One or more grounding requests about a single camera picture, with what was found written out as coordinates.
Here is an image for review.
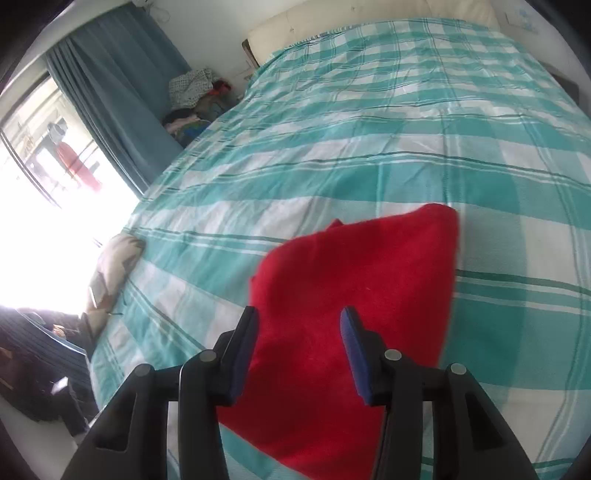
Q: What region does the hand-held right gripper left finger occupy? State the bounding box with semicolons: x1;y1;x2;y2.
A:
60;305;259;480

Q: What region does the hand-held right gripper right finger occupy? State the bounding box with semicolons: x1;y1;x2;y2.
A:
340;306;541;480

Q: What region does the red sweater with white print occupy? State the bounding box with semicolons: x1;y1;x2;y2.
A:
216;203;461;480

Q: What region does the pile of clothes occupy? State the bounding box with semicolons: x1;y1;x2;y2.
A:
161;68;234;146

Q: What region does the beige pillow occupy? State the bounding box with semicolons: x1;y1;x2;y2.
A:
81;233;147;335

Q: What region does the dark bag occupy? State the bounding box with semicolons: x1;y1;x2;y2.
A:
0;308;100;437

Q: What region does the teal checked bed cover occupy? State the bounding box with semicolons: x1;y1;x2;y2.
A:
87;17;591;480

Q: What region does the window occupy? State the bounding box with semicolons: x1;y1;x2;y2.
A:
0;76;141;315

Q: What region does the blue curtain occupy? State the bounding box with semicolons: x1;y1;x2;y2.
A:
45;4;195;197

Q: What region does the cream headboard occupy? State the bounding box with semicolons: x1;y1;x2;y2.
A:
242;0;502;65

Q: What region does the white wall socket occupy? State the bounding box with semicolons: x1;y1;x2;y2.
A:
503;9;541;35

